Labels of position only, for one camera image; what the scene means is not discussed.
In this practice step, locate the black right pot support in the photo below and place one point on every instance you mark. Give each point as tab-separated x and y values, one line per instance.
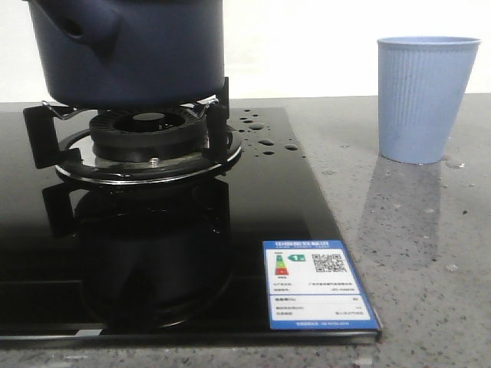
42	138

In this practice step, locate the blue energy label sticker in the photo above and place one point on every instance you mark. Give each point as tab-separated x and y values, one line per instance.
312	285

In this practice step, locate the black right gas burner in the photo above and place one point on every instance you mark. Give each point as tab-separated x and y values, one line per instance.
103	172

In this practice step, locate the black glass gas stove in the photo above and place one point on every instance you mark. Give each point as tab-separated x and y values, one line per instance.
176	264

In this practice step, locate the light blue ribbed cup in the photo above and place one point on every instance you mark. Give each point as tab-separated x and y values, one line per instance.
421	83

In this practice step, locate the dark blue pot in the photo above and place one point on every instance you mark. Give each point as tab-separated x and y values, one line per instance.
125	54

